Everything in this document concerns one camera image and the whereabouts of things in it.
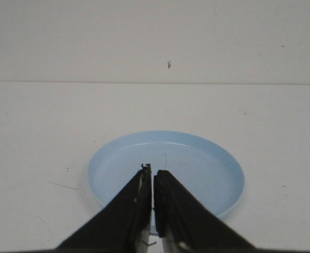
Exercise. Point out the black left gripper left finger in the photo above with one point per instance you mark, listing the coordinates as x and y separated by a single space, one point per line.
123 224

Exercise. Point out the light blue round plate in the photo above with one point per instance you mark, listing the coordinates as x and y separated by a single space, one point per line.
209 172

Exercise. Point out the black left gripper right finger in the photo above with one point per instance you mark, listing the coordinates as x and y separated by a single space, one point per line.
184 223

